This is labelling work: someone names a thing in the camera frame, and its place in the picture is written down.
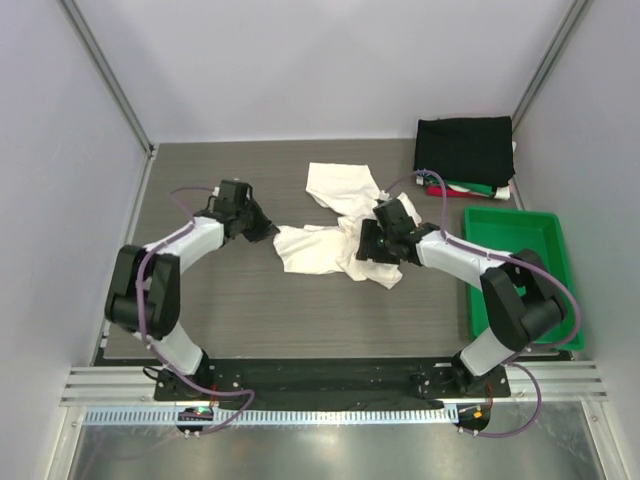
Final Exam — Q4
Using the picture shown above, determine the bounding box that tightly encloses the aluminium extrusion crossbar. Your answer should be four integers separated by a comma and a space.
60, 361, 608, 407

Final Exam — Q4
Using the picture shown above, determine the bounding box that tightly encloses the slotted cable duct rail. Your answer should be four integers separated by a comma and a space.
84, 405, 458, 427

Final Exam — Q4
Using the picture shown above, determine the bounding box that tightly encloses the folded white t-shirt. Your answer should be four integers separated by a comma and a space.
493, 184, 512, 201

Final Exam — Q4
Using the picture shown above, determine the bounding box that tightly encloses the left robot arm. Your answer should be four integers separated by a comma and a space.
104, 180, 279, 399

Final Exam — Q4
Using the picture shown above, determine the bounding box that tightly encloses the right aluminium frame post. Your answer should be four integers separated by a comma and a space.
512, 0, 593, 133

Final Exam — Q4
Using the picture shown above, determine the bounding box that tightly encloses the green plastic tray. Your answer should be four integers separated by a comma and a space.
463, 207, 585, 351

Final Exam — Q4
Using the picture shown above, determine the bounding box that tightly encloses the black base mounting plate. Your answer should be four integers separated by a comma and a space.
149, 355, 516, 409

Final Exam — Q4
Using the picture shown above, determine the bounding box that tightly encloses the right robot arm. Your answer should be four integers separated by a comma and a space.
356, 198, 568, 396

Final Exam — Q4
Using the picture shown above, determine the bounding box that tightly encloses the left aluminium frame post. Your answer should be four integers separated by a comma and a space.
58, 0, 156, 159

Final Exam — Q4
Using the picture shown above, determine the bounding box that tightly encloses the white t-shirt red print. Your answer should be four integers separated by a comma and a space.
273, 163, 403, 289

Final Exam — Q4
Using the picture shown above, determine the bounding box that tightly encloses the folded red t-shirt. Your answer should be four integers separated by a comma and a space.
426, 185, 466, 197

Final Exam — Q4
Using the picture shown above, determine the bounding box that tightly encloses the folded green t-shirt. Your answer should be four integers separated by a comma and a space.
447, 182, 497, 197

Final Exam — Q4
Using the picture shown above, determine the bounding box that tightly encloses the aluminium frame post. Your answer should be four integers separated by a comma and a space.
58, 0, 156, 159
512, 0, 593, 133

